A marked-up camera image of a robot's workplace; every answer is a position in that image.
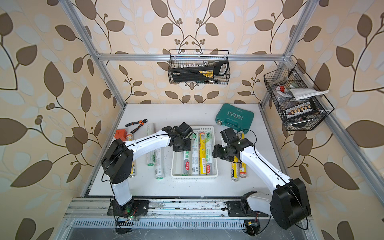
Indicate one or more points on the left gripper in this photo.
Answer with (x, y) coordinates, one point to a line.
(181, 144)

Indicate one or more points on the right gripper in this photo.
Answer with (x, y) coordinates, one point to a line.
(217, 152)

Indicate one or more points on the white wrap roll red label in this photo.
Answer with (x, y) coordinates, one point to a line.
(186, 163)

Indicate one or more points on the yellow wrap roll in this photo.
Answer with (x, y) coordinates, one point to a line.
(243, 166)
(202, 153)
(133, 169)
(234, 171)

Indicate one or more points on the white plastic basket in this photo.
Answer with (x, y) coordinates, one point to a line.
(191, 165)

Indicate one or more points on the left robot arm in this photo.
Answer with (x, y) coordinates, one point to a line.
(118, 160)

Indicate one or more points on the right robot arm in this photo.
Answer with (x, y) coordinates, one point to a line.
(288, 201)

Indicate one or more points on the white green wrap roll long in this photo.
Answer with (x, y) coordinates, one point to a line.
(159, 171)

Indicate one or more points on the green tool case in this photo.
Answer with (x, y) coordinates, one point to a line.
(235, 118)

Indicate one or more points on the orange black pliers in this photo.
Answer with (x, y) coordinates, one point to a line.
(138, 123)

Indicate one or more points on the red cube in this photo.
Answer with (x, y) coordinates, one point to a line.
(121, 134)

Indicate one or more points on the socket bit set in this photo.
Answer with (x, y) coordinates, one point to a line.
(301, 110)

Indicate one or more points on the white paper bundle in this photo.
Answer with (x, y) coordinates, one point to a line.
(300, 94)

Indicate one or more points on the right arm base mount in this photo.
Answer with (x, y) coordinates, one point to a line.
(241, 210)

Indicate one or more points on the back wire basket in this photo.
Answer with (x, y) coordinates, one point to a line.
(188, 56)

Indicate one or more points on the wire basket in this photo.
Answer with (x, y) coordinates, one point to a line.
(280, 81)
(188, 56)

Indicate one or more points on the right wire basket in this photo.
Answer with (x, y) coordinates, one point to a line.
(280, 81)

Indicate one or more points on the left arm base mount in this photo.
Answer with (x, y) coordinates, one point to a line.
(134, 208)

